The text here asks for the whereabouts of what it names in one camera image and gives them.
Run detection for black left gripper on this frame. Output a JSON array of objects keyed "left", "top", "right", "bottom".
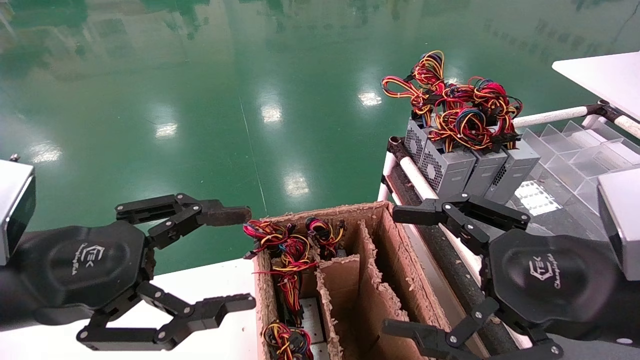
[{"left": 0, "top": 221, "right": 156, "bottom": 332}]

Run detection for left gripper brown-tipped finger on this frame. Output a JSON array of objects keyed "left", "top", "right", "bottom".
[{"left": 115, "top": 192, "right": 252, "bottom": 250}]

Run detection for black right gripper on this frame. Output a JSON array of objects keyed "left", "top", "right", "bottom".
[{"left": 382, "top": 227, "right": 640, "bottom": 360}]

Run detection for left gripper black-tipped finger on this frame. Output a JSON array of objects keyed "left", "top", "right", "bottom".
[{"left": 76, "top": 280, "right": 257, "bottom": 352}]

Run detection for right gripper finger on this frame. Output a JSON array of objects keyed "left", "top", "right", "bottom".
[{"left": 392, "top": 192, "right": 531, "bottom": 257}]

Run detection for ragged long cardboard divider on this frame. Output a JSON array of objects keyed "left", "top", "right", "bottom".
[
  {"left": 357, "top": 220, "right": 421, "bottom": 360},
  {"left": 314, "top": 270, "right": 346, "bottom": 360}
]

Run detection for brown cardboard box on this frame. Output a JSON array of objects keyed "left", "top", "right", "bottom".
[{"left": 252, "top": 200, "right": 453, "bottom": 360}]

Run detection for black pipe joint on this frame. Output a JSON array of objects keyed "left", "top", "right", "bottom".
[
  {"left": 582, "top": 99, "right": 623, "bottom": 125},
  {"left": 387, "top": 136, "right": 413, "bottom": 162}
]

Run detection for short cardboard cross divider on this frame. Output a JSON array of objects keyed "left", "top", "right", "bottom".
[{"left": 316, "top": 254, "right": 362, "bottom": 326}]

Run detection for clear acrylic divider tray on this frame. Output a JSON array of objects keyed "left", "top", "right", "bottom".
[{"left": 520, "top": 120, "right": 640, "bottom": 236}]

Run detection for long white pipe rail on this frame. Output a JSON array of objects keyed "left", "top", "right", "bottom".
[{"left": 397, "top": 152, "right": 488, "bottom": 286}]

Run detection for white vertical pipe post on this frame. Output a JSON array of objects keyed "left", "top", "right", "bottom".
[{"left": 377, "top": 150, "right": 397, "bottom": 203}]

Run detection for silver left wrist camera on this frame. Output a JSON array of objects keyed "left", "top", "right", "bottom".
[{"left": 0, "top": 159, "right": 37, "bottom": 266}]

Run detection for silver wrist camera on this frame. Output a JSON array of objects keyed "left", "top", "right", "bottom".
[
  {"left": 0, "top": 159, "right": 37, "bottom": 266},
  {"left": 597, "top": 167, "right": 640, "bottom": 282}
]

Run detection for wire harnesses in box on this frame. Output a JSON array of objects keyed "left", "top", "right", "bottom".
[{"left": 306, "top": 216, "right": 347, "bottom": 261}]

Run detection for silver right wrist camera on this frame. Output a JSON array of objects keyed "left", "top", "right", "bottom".
[{"left": 597, "top": 167, "right": 640, "bottom": 282}]

